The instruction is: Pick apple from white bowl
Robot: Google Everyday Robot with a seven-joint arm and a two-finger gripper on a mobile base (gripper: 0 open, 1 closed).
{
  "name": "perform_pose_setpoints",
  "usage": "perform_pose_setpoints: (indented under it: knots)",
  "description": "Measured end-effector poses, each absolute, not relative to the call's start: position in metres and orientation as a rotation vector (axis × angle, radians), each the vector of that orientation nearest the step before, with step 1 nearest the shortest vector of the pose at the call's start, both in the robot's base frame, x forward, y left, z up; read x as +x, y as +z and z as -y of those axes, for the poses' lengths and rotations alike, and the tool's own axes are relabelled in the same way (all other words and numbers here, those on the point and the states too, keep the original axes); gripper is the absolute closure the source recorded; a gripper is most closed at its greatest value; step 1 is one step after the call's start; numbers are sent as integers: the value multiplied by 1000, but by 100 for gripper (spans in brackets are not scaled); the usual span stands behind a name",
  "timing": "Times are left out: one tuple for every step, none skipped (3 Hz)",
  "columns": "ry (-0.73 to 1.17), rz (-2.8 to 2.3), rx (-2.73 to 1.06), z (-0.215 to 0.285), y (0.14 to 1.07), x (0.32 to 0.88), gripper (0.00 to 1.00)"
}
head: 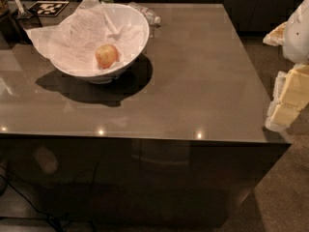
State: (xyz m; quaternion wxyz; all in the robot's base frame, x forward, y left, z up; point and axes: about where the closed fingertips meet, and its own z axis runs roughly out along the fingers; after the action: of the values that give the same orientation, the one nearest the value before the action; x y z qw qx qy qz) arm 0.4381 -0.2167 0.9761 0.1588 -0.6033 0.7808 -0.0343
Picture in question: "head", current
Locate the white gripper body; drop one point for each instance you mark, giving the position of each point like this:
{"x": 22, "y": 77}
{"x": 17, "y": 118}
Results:
{"x": 297, "y": 36}

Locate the black white fiducial marker card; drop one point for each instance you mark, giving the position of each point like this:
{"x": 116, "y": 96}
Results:
{"x": 48, "y": 8}

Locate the white handled utensil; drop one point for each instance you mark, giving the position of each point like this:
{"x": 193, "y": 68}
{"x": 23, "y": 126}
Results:
{"x": 22, "y": 12}

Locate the clear plastic water bottle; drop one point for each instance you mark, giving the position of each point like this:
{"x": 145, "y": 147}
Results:
{"x": 151, "y": 16}

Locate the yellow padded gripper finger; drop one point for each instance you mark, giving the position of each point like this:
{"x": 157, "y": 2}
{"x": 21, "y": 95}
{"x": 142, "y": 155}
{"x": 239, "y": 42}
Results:
{"x": 290, "y": 97}

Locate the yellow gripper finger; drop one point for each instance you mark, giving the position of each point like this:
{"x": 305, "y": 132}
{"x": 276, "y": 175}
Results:
{"x": 276, "y": 36}

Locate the white paper towel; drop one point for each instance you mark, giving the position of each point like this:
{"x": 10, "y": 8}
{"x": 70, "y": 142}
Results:
{"x": 74, "y": 39}

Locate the red yellow apple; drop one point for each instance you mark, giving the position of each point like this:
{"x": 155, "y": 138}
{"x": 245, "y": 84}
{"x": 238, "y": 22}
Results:
{"x": 107, "y": 55}

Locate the dark object at table corner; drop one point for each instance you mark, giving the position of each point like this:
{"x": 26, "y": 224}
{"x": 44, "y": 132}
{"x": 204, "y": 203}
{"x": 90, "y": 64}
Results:
{"x": 14, "y": 30}

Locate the white bowl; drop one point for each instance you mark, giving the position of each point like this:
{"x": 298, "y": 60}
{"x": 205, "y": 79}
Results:
{"x": 135, "y": 23}

